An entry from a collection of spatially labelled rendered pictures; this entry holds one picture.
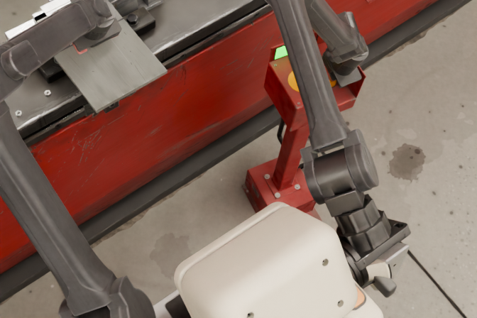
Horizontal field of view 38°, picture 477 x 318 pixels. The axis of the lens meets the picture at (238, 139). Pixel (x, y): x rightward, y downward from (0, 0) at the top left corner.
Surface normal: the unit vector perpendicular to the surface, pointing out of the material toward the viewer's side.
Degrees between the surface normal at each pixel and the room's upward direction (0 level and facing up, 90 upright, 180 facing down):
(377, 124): 0
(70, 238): 59
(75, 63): 0
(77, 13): 52
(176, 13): 0
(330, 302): 48
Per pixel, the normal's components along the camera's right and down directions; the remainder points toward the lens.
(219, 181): 0.07, -0.49
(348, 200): -0.22, 0.35
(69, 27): 0.92, -0.31
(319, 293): 0.49, 0.21
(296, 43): -0.39, -0.09
